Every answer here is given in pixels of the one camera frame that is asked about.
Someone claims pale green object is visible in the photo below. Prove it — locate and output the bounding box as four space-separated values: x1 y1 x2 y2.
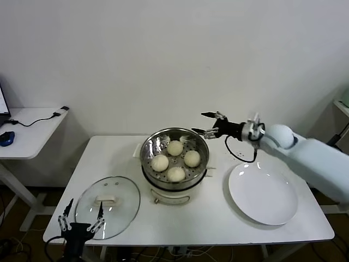
340 84 349 109

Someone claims white shelf table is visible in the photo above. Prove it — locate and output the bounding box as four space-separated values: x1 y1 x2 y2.
333 99 349 118

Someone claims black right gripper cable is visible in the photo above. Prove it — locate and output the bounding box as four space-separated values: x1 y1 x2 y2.
225 135 258 164

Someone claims white side desk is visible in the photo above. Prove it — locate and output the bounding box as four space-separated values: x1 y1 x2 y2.
0 106 70 233

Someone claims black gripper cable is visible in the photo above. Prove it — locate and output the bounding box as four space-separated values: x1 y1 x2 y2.
225 135 258 164
44 236 68 262

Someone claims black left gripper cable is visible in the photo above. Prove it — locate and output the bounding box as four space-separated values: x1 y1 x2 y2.
44 236 68 262

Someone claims white power strip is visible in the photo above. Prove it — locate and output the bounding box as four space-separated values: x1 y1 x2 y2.
166 245 191 257

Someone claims white round plate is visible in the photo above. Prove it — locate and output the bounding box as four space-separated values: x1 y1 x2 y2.
228 162 298 226

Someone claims open laptop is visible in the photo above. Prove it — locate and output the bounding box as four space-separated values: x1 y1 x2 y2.
0 81 11 127

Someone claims white steamed baozi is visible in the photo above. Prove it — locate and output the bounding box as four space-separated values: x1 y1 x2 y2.
151 154 169 172
166 166 186 183
166 140 184 157
183 150 202 168

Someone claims stainless steel steamer basket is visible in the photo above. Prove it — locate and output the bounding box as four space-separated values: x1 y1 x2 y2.
133 127 219 189

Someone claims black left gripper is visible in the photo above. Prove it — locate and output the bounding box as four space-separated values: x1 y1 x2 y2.
57 198 106 262

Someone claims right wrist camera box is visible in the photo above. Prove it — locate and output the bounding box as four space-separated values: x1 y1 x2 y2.
246 111 267 142

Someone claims blue computer mouse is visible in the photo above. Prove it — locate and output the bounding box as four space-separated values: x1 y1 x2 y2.
0 130 16 147

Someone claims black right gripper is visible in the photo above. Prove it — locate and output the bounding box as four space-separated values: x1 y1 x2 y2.
191 110 246 142

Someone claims black wall cable with adapter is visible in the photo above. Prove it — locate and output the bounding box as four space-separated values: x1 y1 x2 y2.
326 132 345 151

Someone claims glass lid with white handle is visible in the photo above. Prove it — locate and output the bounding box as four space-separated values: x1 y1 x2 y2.
75 176 141 241

